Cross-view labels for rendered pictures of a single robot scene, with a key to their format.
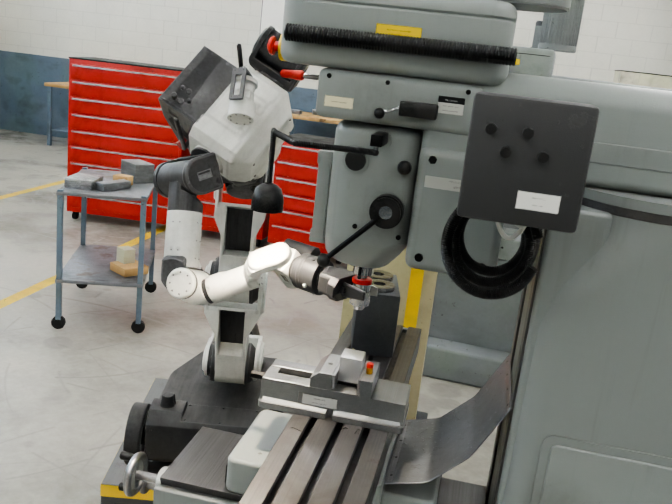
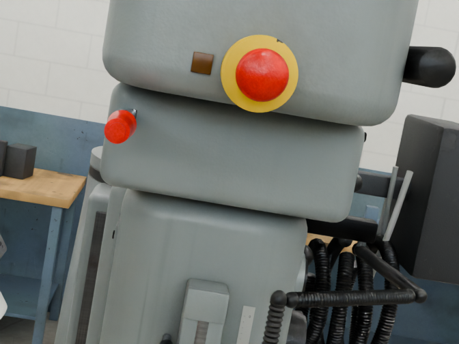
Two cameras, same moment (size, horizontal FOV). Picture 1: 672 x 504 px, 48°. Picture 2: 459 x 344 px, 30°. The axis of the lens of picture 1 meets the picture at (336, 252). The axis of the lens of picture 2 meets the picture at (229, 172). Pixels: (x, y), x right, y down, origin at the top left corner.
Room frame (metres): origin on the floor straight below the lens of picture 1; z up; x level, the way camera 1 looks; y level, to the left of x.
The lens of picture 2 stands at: (1.90, 0.81, 1.78)
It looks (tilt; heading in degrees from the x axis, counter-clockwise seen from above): 8 degrees down; 255
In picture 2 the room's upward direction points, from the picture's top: 10 degrees clockwise
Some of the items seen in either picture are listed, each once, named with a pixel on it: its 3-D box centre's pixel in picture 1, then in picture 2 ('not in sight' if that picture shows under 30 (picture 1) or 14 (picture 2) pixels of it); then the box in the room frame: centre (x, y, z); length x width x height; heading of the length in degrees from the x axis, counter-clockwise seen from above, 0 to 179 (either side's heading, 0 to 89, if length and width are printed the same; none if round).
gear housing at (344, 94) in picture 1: (404, 99); (226, 134); (1.66, -0.11, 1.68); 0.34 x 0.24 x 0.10; 79
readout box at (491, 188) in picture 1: (525, 161); (438, 195); (1.28, -0.30, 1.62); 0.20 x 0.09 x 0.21; 79
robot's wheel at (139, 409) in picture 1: (138, 433); not in sight; (2.21, 0.57, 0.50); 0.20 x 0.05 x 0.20; 2
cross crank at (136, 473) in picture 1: (148, 476); not in sight; (1.76, 0.42, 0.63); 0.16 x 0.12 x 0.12; 79
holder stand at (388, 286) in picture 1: (374, 310); not in sight; (2.14, -0.13, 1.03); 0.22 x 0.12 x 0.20; 0
